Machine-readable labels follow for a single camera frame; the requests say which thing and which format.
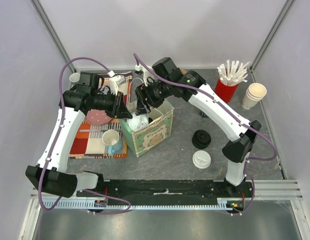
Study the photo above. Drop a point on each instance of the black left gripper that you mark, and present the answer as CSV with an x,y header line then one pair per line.
x,y
119,109

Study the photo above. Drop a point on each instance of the red ribbed paper cup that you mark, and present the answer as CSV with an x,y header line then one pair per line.
x,y
225,92

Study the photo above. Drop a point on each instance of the aluminium frame post right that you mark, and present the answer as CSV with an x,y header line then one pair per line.
x,y
272,33

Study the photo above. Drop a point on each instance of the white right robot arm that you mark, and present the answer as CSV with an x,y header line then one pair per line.
x,y
164,79

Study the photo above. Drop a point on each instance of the pink dotted plate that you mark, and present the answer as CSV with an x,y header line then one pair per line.
x,y
97,117

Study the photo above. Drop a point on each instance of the white lid stack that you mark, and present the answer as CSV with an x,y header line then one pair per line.
x,y
201,159

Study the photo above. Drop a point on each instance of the aluminium frame post left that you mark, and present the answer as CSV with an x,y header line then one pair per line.
x,y
37,5

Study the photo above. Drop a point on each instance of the colourful patterned placemat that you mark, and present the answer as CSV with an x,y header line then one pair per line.
x,y
90,145

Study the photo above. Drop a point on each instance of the pink handled knife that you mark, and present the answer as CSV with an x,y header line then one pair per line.
x,y
95,130

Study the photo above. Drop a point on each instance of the grey ceramic mug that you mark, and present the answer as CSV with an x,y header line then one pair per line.
x,y
74,78

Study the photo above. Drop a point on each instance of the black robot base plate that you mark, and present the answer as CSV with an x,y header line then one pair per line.
x,y
173,191

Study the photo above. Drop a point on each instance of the white paper cup stack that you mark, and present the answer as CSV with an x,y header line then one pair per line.
x,y
254,93

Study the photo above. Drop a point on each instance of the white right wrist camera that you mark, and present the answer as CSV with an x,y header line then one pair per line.
x,y
146,76

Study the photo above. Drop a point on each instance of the black plastic lid stack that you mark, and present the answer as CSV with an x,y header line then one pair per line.
x,y
201,139

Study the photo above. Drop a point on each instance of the white plastic cup lid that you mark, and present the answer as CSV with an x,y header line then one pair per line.
x,y
138,122

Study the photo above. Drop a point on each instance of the white wrapped straws bundle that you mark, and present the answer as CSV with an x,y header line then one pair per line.
x,y
233,73

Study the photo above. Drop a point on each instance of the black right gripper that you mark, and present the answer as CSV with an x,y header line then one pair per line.
x,y
142,96

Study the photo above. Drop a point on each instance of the light blue ceramic mug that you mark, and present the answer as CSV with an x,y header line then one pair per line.
x,y
112,140

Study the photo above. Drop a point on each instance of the green patterned paper bag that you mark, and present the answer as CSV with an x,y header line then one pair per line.
x,y
160,129

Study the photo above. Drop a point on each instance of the white slotted cable duct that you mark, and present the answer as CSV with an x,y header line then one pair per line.
x,y
102,204

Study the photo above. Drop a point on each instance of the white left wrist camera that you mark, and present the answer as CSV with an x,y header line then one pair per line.
x,y
117,83

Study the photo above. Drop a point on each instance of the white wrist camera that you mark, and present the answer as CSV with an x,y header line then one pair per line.
x,y
146,76
117,83

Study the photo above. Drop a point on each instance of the aluminium frame post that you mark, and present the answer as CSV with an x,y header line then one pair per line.
x,y
272,33
37,5

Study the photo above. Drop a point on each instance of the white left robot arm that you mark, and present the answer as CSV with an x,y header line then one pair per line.
x,y
49,174

